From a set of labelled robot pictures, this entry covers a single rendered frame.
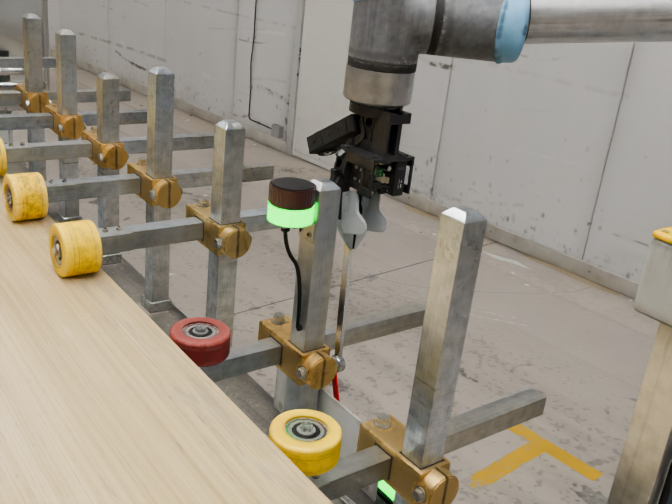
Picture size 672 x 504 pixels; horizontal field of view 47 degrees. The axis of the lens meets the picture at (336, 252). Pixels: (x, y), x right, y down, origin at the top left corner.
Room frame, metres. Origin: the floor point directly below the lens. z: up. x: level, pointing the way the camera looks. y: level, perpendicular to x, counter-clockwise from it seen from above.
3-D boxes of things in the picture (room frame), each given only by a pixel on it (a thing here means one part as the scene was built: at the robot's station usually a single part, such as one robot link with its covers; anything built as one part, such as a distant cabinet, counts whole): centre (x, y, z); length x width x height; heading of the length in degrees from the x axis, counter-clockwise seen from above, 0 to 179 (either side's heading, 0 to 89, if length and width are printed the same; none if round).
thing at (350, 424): (0.96, -0.01, 0.75); 0.26 x 0.01 x 0.10; 39
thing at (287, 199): (0.94, 0.06, 1.10); 0.06 x 0.06 x 0.02
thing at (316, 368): (0.99, 0.04, 0.85); 0.14 x 0.06 x 0.05; 39
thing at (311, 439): (0.71, 0.01, 0.85); 0.08 x 0.08 x 0.11
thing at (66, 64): (1.75, 0.65, 0.92); 0.04 x 0.04 x 0.48; 39
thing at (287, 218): (0.94, 0.06, 1.08); 0.06 x 0.06 x 0.02
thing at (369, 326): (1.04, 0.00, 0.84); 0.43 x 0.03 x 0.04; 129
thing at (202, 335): (0.91, 0.17, 0.85); 0.08 x 0.08 x 0.11
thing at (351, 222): (1.01, -0.02, 1.05); 0.06 x 0.03 x 0.09; 39
